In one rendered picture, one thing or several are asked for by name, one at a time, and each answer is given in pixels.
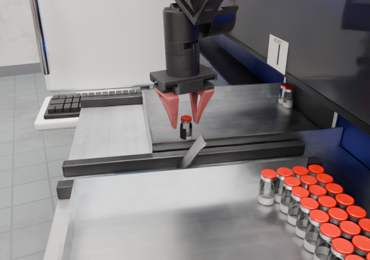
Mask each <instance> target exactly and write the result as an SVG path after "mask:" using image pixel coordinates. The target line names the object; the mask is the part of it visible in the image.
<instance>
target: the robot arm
mask: <svg viewBox="0 0 370 260"><path fill-rule="evenodd" d="M175 2H176V3H171V4H170V6H169V7H164V9H163V10H162V13H163V23H164V40H165V58H166V70H162V71H156V72H150V81H152V82H153V83H154V90H155V91H156V93H157V95H158V97H159V99H160V100H161V102H162V104H163V106H164V107H165V109H166V112H167V114H168V117H169V120H170V122H171V126H172V127H173V128H174V129H177V120H178V105H179V95H183V94H188V93H189V96H190V101H191V109H192V116H193V121H194V122H195V123H196V124H198V123H199V120H200V118H201V116H202V113H203V111H204V109H205V107H206V105H207V104H208V102H209V100H210V98H211V97H212V95H213V93H214V84H212V83H211V82H209V81H208V80H215V81H217V72H216V71H214V70H212V69H210V68H208V67H206V66H204V65H202V64H200V62H199V38H205V37H210V36H215V35H220V34H225V33H229V32H230V31H232V29H233V28H234V26H235V23H236V12H237V11H238V5H237V4H236V3H235V2H234V1H233V0H175ZM198 94H199V95H200V100H199V105H198V109H197V102H198Z"/></svg>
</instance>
